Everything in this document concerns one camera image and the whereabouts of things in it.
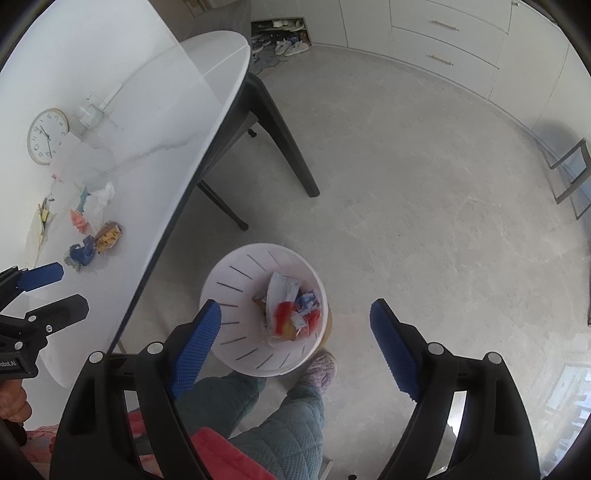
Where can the white crumpled tissue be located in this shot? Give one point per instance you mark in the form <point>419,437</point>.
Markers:
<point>104,196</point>

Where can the blue crumpled paper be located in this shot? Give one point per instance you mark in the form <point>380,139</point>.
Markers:
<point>82,254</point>

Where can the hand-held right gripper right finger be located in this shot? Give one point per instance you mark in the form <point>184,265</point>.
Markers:
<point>392,350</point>

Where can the blue white crushed carton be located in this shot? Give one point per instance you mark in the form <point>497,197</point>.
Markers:
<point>307,300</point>

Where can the thin black table leg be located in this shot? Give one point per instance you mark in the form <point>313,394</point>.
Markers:
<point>221,203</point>

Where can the clear packet with white label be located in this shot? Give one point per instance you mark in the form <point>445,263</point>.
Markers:
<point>284,286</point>

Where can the row of shoes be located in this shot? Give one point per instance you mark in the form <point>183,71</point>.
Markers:
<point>281,39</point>

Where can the white drawer cabinet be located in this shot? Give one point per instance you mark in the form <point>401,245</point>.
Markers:
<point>443,41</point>

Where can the metal stool frame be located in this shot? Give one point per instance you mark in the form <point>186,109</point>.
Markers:
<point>571,176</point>

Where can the white slotted waste bin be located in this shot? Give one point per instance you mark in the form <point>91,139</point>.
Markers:
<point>231,286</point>

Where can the person's red fleece garment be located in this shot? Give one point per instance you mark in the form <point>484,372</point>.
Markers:
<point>217,447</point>

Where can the round white wall clock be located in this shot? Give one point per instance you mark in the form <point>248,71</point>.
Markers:
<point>47,136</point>

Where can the pink crumpled paper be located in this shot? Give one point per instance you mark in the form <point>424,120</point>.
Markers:
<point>79,222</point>

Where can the yellow notes with binder clip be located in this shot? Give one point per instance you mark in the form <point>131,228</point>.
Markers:
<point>45,213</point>

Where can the light green crumpled paper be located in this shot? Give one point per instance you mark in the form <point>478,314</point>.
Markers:
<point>71,265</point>

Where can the person's fuzzy slipper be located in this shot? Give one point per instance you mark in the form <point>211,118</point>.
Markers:
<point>319,371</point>

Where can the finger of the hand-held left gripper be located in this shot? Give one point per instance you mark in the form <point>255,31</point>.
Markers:
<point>60,311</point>
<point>41,275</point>

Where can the red paper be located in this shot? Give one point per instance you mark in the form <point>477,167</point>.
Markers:
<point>282,316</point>

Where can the person's left hand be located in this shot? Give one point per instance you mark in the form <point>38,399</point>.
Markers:
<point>13,404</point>

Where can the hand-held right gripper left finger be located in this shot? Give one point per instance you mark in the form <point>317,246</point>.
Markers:
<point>196,350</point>

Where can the person's quilted grey green pants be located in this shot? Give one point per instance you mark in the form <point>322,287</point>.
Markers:
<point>277,424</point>

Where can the striped brown snack wrapper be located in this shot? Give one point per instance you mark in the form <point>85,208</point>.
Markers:
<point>108,237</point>

